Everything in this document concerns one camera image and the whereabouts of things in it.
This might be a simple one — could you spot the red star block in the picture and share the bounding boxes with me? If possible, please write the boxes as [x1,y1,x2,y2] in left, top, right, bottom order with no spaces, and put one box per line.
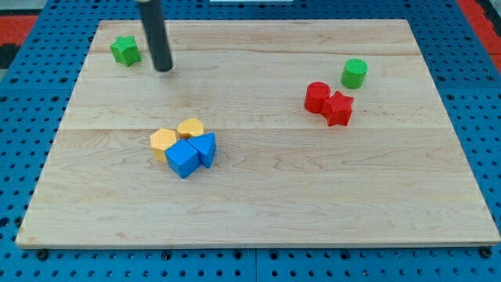
[320,91,355,126]

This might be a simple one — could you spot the green star block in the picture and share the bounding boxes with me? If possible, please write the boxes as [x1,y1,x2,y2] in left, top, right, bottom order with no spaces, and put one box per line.
[110,35,142,67]

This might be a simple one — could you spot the wooden board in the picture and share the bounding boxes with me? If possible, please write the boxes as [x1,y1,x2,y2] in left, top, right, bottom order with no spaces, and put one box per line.
[16,20,500,250]

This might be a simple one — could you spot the blue triangle block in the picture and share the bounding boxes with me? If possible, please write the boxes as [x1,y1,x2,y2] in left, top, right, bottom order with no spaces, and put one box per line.
[187,132,217,168]

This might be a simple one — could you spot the yellow rounded block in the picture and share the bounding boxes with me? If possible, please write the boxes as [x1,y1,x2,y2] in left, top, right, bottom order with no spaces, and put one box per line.
[176,117,205,139]

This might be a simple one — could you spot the blue cube block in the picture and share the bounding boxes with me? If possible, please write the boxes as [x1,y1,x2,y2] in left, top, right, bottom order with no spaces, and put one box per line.
[165,139,200,179]

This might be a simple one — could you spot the red cylinder block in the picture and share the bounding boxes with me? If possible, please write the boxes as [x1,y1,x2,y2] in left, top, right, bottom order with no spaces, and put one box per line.
[304,81,331,114]

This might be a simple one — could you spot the yellow hexagon block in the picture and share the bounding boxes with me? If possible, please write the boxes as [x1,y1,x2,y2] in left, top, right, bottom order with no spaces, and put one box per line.
[150,128,178,163]

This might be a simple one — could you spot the green cylinder block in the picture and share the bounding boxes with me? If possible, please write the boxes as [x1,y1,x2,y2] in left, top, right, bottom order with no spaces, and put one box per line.
[341,58,368,89]

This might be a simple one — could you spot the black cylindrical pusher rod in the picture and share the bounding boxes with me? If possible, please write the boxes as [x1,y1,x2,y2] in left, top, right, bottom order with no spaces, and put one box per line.
[136,0,174,72]

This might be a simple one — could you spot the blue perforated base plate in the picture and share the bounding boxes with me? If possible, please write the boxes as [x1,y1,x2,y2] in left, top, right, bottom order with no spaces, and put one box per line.
[1,0,500,281]

